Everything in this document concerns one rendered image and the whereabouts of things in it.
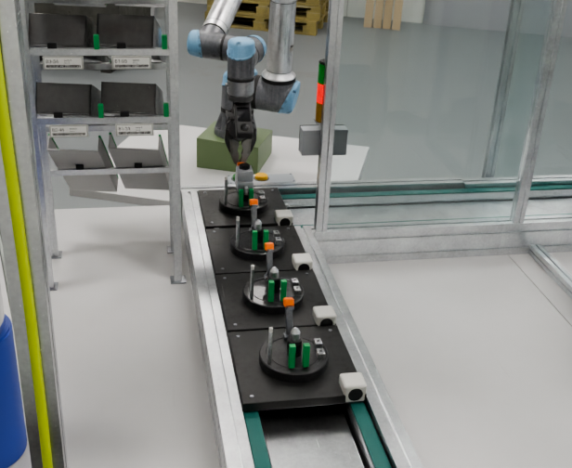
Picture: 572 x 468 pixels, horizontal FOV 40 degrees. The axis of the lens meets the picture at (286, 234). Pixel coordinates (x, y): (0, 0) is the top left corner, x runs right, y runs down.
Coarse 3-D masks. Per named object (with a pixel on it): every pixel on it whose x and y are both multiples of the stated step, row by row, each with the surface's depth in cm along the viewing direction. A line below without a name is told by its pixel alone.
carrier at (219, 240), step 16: (256, 224) 199; (208, 240) 206; (224, 240) 206; (240, 240) 202; (256, 240) 197; (272, 240) 203; (288, 240) 207; (224, 256) 198; (240, 256) 198; (256, 256) 196; (288, 256) 200; (304, 256) 196; (224, 272) 191; (240, 272) 192; (256, 272) 193
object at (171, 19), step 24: (24, 0) 171; (168, 0) 175; (24, 24) 172; (168, 24) 178; (24, 48) 174; (168, 72) 199; (168, 96) 202; (168, 144) 208; (48, 168) 205; (48, 192) 208; (48, 216) 211; (48, 240) 196; (48, 264) 199
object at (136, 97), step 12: (108, 84) 189; (120, 84) 189; (132, 84) 190; (144, 84) 190; (156, 84) 190; (108, 96) 190; (120, 96) 190; (132, 96) 190; (144, 96) 190; (156, 96) 191; (108, 108) 190; (120, 108) 190; (132, 108) 190; (144, 108) 190; (156, 108) 192
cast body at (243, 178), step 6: (240, 168) 219; (246, 168) 219; (252, 168) 220; (240, 174) 218; (246, 174) 219; (252, 174) 219; (240, 180) 219; (246, 180) 219; (252, 180) 220; (240, 186) 219; (246, 186) 219; (252, 186) 220; (246, 192) 218
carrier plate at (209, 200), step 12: (204, 192) 232; (216, 192) 233; (264, 192) 234; (276, 192) 235; (204, 204) 225; (216, 204) 225; (276, 204) 227; (204, 216) 218; (216, 216) 218; (228, 216) 219; (240, 216) 219; (264, 216) 220; (204, 228) 215
